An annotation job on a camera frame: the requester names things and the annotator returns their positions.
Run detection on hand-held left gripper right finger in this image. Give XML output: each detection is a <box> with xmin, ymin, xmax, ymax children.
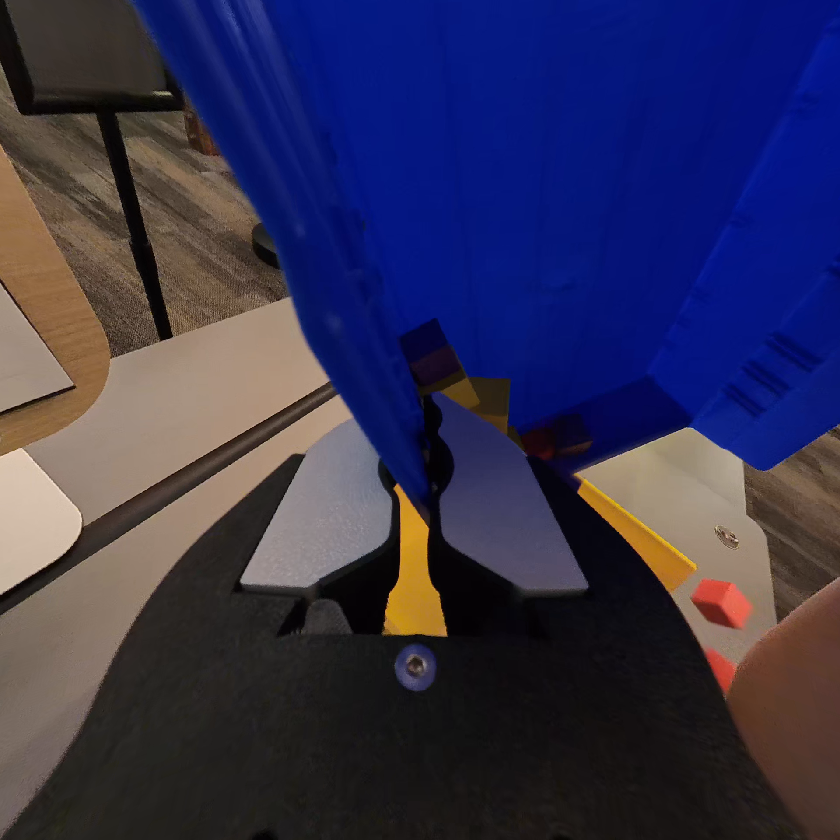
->
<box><xmin>425</xmin><ymin>392</ymin><xmax>589</xmax><ymax>635</ymax></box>

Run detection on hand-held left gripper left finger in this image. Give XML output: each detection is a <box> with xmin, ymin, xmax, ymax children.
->
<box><xmin>240</xmin><ymin>419</ymin><xmax>400</xmax><ymax>635</ymax></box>

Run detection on yellow plastic bin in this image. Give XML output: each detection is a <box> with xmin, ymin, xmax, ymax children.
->
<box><xmin>384</xmin><ymin>476</ymin><xmax>698</xmax><ymax>637</ymax></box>

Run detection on pile of wooden cubes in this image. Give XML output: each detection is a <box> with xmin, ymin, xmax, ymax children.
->
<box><xmin>400</xmin><ymin>318</ymin><xmax>595</xmax><ymax>463</ymax></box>

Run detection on small red cube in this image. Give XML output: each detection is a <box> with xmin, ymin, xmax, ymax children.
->
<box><xmin>705</xmin><ymin>649</ymin><xmax>737</xmax><ymax>694</ymax></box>
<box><xmin>690</xmin><ymin>578</ymin><xmax>753</xmax><ymax>629</ymax></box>

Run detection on blue plastic bin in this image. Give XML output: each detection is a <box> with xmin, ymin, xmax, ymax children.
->
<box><xmin>131</xmin><ymin>0</ymin><xmax>840</xmax><ymax>519</ymax></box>

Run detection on person's right forearm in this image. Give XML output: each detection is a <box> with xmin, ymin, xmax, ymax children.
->
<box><xmin>727</xmin><ymin>577</ymin><xmax>840</xmax><ymax>840</ymax></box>

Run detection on wooden instruction board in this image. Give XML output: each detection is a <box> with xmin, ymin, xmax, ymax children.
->
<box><xmin>0</xmin><ymin>147</ymin><xmax>110</xmax><ymax>455</ymax></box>

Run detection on black screen on floor stand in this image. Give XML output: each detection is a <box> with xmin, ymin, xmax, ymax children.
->
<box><xmin>0</xmin><ymin>0</ymin><xmax>284</xmax><ymax>342</ymax></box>

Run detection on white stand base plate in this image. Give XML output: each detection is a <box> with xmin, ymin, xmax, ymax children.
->
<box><xmin>0</xmin><ymin>448</ymin><xmax>84</xmax><ymax>596</ymax></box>

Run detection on brown wooden post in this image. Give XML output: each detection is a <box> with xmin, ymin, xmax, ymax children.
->
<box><xmin>183</xmin><ymin>110</ymin><xmax>221</xmax><ymax>158</ymax></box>

